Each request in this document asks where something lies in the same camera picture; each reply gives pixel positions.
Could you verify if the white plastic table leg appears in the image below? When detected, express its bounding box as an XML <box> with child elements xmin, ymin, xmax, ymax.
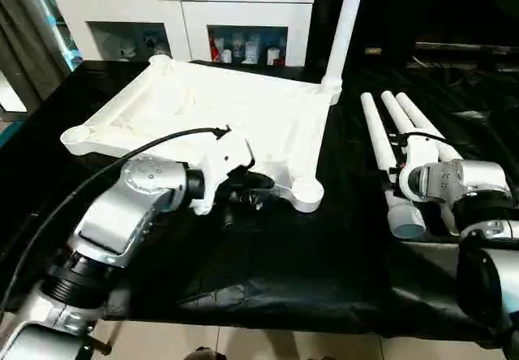
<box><xmin>322</xmin><ymin>0</ymin><xmax>369</xmax><ymax>94</ymax></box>
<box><xmin>380</xmin><ymin>91</ymin><xmax>464</xmax><ymax>238</ymax></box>
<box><xmin>358</xmin><ymin>91</ymin><xmax>427</xmax><ymax>240</ymax></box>
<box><xmin>395</xmin><ymin>91</ymin><xmax>466</xmax><ymax>163</ymax></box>

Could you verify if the white plastic table top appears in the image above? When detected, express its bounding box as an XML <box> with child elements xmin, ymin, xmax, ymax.
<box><xmin>59</xmin><ymin>54</ymin><xmax>345</xmax><ymax>216</ymax></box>

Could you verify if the black work mat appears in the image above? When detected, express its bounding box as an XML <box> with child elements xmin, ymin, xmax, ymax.
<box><xmin>0</xmin><ymin>58</ymin><xmax>519</xmax><ymax>344</ymax></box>

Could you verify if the black piano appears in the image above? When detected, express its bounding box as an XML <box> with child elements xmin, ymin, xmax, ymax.
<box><xmin>307</xmin><ymin>0</ymin><xmax>519</xmax><ymax>70</ymax></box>

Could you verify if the white glass-door cabinet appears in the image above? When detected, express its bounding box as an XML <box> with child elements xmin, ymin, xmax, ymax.
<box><xmin>52</xmin><ymin>0</ymin><xmax>316</xmax><ymax>68</ymax></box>

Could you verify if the grey curtain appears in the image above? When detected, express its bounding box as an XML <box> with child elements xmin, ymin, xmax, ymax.
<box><xmin>0</xmin><ymin>0</ymin><xmax>85</xmax><ymax>113</ymax></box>

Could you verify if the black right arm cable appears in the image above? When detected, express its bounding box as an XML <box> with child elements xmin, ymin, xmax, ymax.
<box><xmin>388</xmin><ymin>131</ymin><xmax>434</xmax><ymax>146</ymax></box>

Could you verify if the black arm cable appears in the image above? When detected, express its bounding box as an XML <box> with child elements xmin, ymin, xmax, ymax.
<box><xmin>388</xmin><ymin>131</ymin><xmax>434</xmax><ymax>146</ymax></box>
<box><xmin>0</xmin><ymin>126</ymin><xmax>233</xmax><ymax>309</ymax></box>

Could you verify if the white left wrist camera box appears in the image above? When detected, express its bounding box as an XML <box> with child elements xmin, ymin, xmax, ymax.
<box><xmin>193</xmin><ymin>135</ymin><xmax>257</xmax><ymax>218</ymax></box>

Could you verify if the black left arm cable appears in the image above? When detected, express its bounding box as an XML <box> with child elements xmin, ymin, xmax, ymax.
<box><xmin>0</xmin><ymin>126</ymin><xmax>233</xmax><ymax>309</ymax></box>

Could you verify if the black folding table frame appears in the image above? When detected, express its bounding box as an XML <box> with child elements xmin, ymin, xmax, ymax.
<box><xmin>86</xmin><ymin>326</ymin><xmax>119</xmax><ymax>358</ymax></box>

